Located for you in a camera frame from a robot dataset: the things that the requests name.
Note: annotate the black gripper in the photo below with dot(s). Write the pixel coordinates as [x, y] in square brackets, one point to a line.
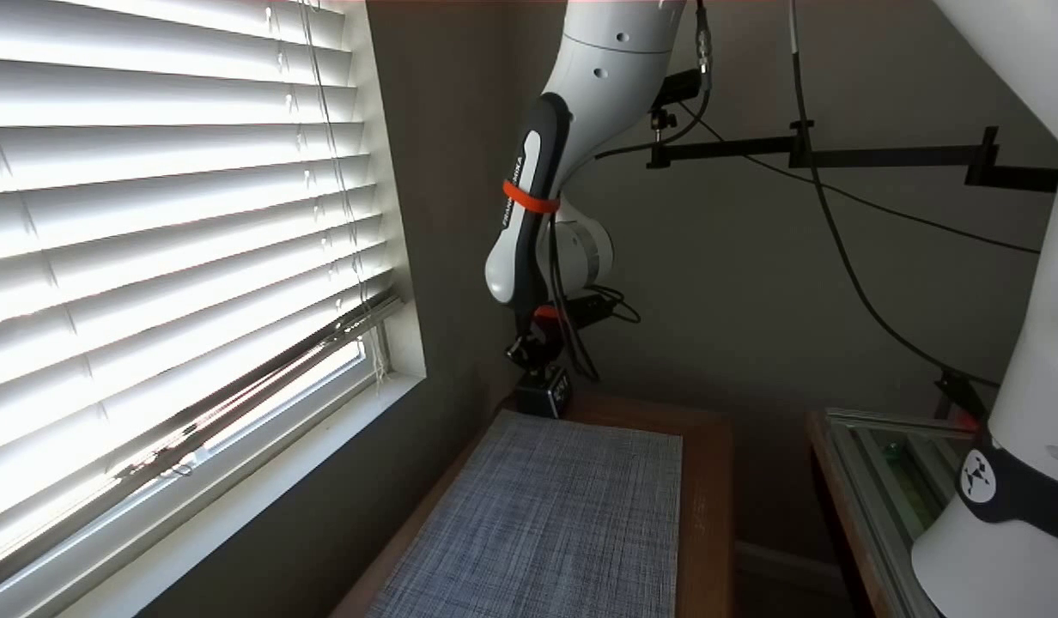
[544, 384]

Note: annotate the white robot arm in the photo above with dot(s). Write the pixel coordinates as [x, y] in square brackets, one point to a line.
[994, 546]

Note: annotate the grey woven placemat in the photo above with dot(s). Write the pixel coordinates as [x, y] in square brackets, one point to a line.
[547, 520]

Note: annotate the wooden side table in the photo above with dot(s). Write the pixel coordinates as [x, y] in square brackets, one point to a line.
[707, 506]

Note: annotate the white window blinds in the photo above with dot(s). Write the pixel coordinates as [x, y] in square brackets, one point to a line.
[198, 255]

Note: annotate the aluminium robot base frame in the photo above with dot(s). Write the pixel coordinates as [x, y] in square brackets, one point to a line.
[902, 475]

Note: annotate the black camera boom stand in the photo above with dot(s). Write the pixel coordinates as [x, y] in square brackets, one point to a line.
[975, 158]

